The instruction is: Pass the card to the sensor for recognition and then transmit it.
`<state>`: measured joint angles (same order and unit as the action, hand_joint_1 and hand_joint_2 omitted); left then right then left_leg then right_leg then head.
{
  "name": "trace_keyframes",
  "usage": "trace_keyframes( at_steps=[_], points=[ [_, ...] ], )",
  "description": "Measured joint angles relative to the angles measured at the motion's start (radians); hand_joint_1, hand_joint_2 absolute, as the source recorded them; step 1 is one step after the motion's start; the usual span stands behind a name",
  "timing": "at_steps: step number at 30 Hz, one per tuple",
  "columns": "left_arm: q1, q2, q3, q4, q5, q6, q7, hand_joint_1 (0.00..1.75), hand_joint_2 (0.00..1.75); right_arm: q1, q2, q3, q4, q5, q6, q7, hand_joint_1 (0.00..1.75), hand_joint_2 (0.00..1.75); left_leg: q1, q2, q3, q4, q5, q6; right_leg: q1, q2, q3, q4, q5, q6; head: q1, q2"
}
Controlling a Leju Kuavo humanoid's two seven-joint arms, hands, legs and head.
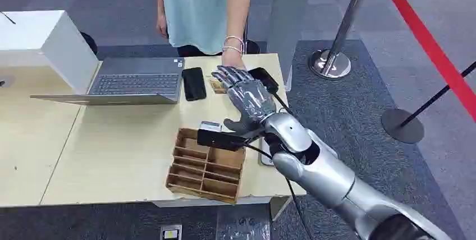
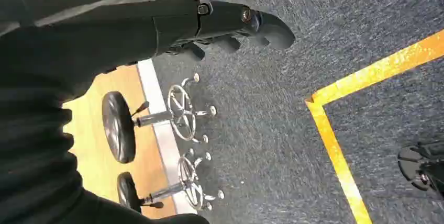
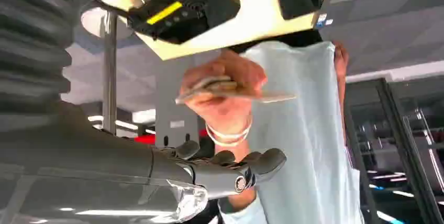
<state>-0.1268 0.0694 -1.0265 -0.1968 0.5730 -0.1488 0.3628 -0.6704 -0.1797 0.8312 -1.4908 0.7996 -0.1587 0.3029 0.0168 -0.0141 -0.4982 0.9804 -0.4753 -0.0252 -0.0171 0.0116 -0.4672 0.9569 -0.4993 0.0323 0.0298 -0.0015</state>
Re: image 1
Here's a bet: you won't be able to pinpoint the black stanchion post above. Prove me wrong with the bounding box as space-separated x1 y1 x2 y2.
381 61 476 145

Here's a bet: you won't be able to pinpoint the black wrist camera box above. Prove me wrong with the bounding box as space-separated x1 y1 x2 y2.
196 128 249 153

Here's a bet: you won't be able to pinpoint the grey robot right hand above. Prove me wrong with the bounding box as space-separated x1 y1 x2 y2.
211 66 278 133

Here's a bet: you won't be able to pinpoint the black round chair base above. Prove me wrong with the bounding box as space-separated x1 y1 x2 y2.
79 31 99 56

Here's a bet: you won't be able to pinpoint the grey open laptop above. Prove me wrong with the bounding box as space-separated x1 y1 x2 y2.
30 57 186 106

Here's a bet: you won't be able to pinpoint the red barrier belt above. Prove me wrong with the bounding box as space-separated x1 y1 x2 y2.
375 0 476 123

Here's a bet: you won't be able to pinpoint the thin black cable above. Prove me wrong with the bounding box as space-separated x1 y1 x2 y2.
0 10 17 25

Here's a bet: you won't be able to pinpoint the white box stand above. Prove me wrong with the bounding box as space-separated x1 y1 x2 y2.
0 10 100 95

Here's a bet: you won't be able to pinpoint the silver white card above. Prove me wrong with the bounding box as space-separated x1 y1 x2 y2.
199 121 223 133

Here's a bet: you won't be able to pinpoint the grey kiosk column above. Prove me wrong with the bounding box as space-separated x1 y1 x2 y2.
265 0 315 92

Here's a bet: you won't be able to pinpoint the black smartphone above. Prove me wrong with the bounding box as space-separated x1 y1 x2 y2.
181 67 208 102

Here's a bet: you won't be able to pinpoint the person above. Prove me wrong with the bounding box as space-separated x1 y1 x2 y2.
155 0 252 71

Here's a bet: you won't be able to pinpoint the wooden compartment box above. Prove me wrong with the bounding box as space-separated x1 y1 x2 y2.
165 127 247 205

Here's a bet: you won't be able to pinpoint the person's hand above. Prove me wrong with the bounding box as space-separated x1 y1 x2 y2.
221 50 246 71
156 13 169 40

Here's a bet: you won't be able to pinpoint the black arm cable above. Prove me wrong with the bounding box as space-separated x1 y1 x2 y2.
243 142 315 240

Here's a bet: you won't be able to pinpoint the black reader cable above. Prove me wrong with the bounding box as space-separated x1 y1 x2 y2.
272 93 293 115

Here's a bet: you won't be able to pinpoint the person's left hand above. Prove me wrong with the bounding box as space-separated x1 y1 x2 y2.
221 50 246 71

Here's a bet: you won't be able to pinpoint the brown card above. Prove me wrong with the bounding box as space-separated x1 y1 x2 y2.
209 77 228 95

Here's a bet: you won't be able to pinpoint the white flat device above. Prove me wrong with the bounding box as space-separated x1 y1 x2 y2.
258 137 275 167

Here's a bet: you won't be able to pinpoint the floor power socket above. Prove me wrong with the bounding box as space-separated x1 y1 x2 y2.
160 224 182 240

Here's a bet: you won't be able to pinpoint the chrome stanchion post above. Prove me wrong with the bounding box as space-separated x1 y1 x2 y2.
308 0 375 80

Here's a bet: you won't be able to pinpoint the silver bracelets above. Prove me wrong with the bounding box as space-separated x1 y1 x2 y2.
222 35 245 55

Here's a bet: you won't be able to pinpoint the black card reader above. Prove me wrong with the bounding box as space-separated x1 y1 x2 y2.
248 67 280 95

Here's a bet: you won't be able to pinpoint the person's right hand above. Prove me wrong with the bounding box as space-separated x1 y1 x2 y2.
156 13 169 40

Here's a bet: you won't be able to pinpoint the grey table leg bracket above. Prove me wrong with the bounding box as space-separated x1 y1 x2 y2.
269 196 294 221

